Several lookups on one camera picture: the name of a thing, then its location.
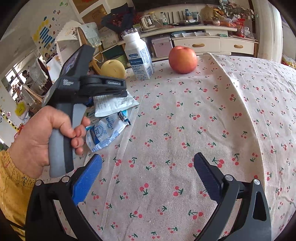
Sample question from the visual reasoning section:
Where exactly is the red apple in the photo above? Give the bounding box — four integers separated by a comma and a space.
169, 46, 198, 74

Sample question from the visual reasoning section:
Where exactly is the pink storage box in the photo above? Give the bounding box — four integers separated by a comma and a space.
151, 36, 173, 58

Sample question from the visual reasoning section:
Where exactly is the wooden chair with cloth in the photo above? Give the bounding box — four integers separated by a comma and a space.
55, 20, 102, 66

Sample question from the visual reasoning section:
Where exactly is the white milk bottle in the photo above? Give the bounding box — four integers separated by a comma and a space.
123, 32, 154, 80

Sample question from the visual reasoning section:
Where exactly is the green waste basket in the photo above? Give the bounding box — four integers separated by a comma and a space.
113, 55, 128, 69

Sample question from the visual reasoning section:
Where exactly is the white magicday milk pouch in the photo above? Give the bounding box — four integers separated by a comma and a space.
86, 111, 130, 152

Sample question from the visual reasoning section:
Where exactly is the yellow pear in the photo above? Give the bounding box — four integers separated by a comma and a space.
100, 59, 125, 79

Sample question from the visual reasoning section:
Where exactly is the white grey pouch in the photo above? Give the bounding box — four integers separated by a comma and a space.
93, 91, 139, 118

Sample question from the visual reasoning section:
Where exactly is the light blue wipes packet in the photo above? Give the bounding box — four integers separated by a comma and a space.
85, 108, 131, 131

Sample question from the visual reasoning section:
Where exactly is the yellow sleeve forearm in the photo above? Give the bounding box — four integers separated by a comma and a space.
0, 150, 36, 240

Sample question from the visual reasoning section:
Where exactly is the cherry print tablecloth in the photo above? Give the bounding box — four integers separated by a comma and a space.
39, 52, 296, 241

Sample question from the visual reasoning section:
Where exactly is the left hand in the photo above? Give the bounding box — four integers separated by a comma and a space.
9, 106, 90, 179

